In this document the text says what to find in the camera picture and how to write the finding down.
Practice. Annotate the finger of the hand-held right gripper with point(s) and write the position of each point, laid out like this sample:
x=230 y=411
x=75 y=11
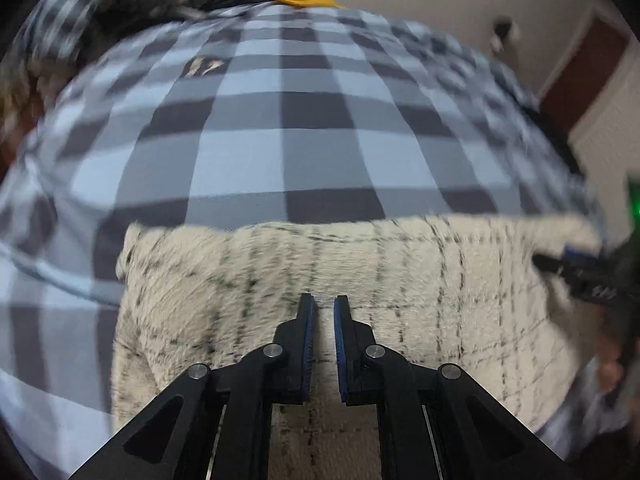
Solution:
x=560 y=264
x=582 y=254

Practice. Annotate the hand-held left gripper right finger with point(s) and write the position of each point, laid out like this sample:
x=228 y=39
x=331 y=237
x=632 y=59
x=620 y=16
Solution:
x=341 y=345

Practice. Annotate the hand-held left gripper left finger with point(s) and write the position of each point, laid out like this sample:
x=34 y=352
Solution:
x=310 y=340

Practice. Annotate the cream plaid button shirt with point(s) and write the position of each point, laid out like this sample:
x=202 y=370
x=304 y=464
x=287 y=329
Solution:
x=200 y=300

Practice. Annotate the person's right hand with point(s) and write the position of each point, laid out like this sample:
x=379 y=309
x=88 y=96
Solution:
x=610 y=372

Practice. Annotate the black cloth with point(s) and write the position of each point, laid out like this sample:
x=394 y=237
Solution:
x=560 y=140

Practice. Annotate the white curtain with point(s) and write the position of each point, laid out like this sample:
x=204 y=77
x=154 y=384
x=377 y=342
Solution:
x=610 y=130

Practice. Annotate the brown door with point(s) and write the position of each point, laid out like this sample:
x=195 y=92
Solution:
x=585 y=75

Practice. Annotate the blue checkered bed sheet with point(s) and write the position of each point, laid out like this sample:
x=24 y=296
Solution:
x=300 y=110

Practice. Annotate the crumpled checkered duvet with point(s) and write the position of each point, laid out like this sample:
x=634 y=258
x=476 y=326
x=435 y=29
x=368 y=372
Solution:
x=90 y=5

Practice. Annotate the white wall camera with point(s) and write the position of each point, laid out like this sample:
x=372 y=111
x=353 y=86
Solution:
x=502 y=30

